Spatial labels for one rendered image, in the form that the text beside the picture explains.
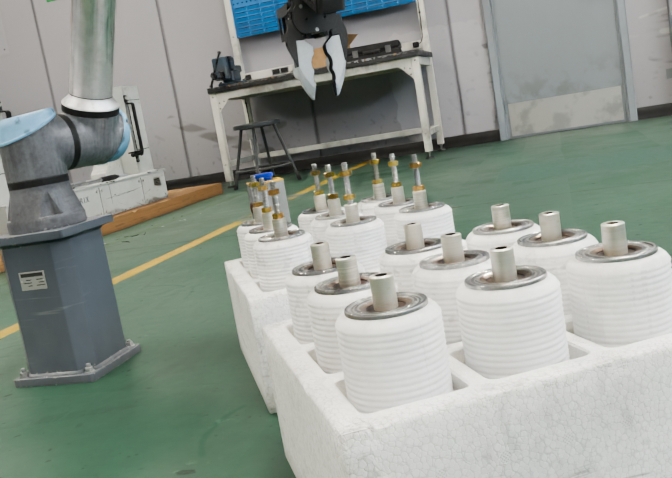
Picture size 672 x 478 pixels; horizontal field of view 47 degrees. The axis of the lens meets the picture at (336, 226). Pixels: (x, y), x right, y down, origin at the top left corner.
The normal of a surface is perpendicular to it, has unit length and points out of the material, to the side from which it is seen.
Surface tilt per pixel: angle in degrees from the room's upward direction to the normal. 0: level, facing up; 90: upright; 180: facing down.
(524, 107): 90
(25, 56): 90
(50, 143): 90
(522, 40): 90
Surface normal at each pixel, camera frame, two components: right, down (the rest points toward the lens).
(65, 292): 0.49, 0.04
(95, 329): 0.95, -0.12
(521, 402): 0.26, 0.10
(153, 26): -0.26, 0.18
